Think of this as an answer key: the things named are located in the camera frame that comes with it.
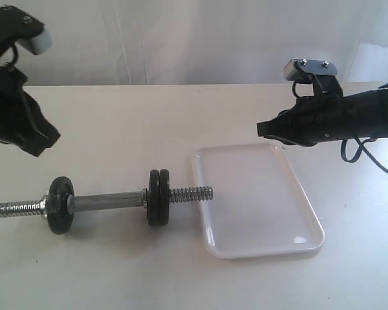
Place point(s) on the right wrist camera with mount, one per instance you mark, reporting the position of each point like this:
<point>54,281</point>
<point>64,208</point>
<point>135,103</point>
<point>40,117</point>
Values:
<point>318,73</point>

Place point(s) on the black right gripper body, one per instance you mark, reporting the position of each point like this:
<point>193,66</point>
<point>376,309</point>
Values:
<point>314,120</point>

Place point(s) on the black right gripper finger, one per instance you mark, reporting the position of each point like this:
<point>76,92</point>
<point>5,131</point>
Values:
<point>285,137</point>
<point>282,122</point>

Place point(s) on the black plate on end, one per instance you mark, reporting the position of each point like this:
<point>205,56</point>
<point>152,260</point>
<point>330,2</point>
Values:
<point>154,203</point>
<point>58,217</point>

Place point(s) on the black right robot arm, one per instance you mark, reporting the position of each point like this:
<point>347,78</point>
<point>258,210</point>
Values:
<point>367,113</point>

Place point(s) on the white plastic tray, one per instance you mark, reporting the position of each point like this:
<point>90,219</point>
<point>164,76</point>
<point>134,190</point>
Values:
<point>259,207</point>

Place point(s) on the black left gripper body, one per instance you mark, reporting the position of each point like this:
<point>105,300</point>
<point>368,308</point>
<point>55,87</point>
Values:
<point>11,94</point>

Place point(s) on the black plate on left end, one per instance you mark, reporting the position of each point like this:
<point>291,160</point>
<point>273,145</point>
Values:
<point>58,217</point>

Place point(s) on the black plate on right end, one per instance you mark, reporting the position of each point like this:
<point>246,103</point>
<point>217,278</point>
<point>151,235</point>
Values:
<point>154,203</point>

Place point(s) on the chrome spin-lock nut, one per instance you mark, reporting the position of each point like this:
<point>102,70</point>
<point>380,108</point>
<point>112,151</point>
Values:
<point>43,206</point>

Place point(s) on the black weight plate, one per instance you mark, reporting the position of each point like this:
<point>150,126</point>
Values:
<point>163,217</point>

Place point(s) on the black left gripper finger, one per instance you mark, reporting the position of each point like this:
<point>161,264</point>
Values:
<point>35,133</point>

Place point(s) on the chrome threaded dumbbell bar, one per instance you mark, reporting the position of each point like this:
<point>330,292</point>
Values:
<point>107,201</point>

